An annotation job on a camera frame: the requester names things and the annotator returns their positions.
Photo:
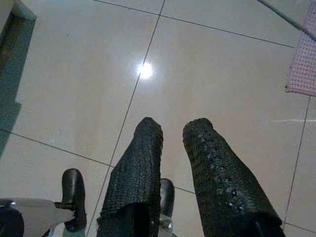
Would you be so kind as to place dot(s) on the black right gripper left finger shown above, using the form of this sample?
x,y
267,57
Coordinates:
x,y
138,172

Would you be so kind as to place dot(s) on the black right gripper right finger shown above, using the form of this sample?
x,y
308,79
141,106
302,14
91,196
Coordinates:
x,y
217,177

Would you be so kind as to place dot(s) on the black robot right foot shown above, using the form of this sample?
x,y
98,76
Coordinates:
x,y
168,195

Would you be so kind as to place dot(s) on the silver robot right leg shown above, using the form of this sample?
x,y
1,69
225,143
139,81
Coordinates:
x,y
166,223

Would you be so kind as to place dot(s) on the silver robot leg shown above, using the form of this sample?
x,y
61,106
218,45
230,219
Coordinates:
x,y
37,209
166,223

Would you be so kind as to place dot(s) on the silver robot left leg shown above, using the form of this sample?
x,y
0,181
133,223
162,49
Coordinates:
x,y
37,209

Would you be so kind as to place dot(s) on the pink waffle floor mat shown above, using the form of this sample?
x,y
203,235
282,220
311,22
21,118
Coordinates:
x,y
304,61

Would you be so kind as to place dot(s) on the grey thin rod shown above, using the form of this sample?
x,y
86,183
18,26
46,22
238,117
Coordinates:
x,y
284,16

